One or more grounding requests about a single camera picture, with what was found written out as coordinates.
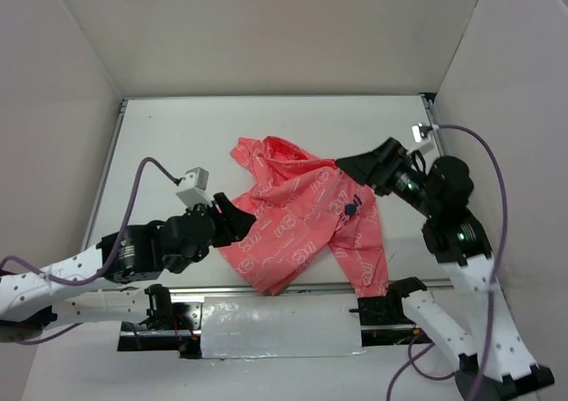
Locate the pink bear print jacket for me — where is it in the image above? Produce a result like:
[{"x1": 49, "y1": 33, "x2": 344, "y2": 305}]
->
[{"x1": 221, "y1": 137, "x2": 389, "y2": 297}]

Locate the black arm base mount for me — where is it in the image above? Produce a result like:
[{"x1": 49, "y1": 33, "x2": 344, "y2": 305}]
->
[{"x1": 349, "y1": 296, "x2": 413, "y2": 327}]

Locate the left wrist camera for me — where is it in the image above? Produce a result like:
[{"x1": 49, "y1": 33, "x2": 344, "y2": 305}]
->
[{"x1": 176, "y1": 167, "x2": 211, "y2": 209}]

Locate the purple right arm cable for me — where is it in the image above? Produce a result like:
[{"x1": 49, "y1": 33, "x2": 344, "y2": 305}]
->
[{"x1": 384, "y1": 124, "x2": 509, "y2": 401}]

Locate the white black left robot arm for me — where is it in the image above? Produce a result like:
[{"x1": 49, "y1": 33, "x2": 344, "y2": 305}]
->
[{"x1": 1, "y1": 193, "x2": 256, "y2": 344}]

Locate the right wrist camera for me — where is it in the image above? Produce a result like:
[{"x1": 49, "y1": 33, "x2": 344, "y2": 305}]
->
[{"x1": 410, "y1": 123, "x2": 435, "y2": 153}]

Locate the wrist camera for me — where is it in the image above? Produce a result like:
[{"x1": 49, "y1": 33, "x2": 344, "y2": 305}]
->
[
  {"x1": 176, "y1": 167, "x2": 211, "y2": 209},
  {"x1": 410, "y1": 123, "x2": 435, "y2": 153}
]

